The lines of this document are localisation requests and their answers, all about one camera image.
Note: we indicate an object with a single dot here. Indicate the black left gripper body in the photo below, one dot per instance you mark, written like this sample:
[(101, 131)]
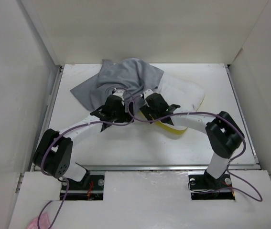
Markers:
[(121, 116)]

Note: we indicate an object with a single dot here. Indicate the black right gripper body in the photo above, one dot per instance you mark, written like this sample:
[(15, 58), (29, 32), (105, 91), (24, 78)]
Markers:
[(146, 110)]

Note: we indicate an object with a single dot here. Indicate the white pillow yellow edge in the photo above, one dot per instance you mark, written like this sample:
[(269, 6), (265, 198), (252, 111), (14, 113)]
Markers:
[(187, 94)]

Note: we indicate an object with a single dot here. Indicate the grey pillowcase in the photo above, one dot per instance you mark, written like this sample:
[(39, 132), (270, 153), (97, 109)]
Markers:
[(132, 74)]

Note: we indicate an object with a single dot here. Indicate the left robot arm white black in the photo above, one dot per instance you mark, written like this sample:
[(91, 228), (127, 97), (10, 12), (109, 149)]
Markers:
[(54, 152)]

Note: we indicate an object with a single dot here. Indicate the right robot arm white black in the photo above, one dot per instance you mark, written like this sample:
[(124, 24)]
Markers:
[(223, 133)]

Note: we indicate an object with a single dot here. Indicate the pink bubble wrap piece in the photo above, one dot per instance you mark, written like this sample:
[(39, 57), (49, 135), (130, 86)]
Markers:
[(43, 221)]

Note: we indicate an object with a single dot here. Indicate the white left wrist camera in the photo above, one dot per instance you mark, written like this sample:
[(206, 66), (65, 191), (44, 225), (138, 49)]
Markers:
[(118, 92)]

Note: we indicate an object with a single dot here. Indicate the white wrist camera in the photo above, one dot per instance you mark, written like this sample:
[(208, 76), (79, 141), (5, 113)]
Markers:
[(148, 93), (118, 92)]

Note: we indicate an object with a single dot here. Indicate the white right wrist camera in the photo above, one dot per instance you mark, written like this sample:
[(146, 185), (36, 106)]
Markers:
[(148, 93)]

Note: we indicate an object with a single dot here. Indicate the aluminium left rail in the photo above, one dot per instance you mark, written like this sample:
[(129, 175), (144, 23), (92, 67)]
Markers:
[(47, 109)]

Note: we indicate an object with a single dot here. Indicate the aluminium front rail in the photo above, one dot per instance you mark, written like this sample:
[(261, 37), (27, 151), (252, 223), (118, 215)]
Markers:
[(166, 167)]

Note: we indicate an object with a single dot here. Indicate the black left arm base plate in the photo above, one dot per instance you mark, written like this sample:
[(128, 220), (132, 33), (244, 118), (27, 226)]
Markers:
[(89, 189)]

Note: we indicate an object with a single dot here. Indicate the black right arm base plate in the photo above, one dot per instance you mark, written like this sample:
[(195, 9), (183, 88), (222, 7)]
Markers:
[(205, 187)]

